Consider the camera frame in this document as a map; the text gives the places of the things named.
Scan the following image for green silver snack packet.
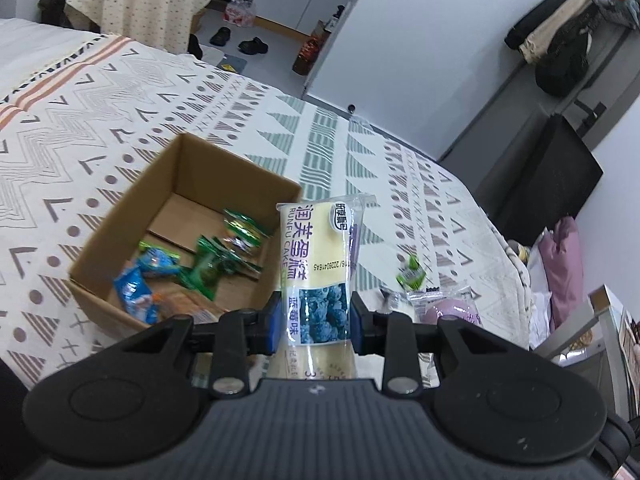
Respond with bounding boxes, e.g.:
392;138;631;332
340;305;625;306
396;255;426;292

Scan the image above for green biscuit packet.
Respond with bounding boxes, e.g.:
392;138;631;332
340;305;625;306
222;209;268;256

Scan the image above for dark green snack packet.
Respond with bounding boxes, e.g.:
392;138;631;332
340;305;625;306
178;235;262;300

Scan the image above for dark oil bottle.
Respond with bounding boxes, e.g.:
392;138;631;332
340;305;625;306
292;6;345;76

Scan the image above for pink pillow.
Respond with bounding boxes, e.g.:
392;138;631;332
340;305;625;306
537;217;585;332

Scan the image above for pack of water bottles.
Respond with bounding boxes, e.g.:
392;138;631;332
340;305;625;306
222;0;256;28

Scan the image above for blue snack packet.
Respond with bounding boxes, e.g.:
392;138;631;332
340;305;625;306
114;266;158;325

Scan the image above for brown cardboard box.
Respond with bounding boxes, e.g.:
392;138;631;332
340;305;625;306
70;133;302;337

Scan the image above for black shoe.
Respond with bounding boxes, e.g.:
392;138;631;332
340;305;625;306
238;37;269;55
209;26;231;47

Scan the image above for blueberry cake package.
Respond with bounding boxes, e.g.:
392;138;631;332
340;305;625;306
272;194;375;380

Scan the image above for hanging clothes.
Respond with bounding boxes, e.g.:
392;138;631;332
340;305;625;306
504;0;639;98

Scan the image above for purple snack packet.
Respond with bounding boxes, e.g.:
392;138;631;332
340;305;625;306
407;286;482;326

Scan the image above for blue green candy packet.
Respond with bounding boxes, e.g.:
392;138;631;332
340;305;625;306
137;242;181;278

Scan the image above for right black shoe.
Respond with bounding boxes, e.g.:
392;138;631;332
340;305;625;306
238;37;269;55

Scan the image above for left black shoe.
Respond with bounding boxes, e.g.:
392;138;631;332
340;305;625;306
209;26;231;47

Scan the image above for patterned bed sheet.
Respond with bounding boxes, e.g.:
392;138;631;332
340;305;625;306
1;18;532;386

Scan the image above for orange bread packet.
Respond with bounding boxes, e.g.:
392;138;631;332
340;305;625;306
154;289;226;325

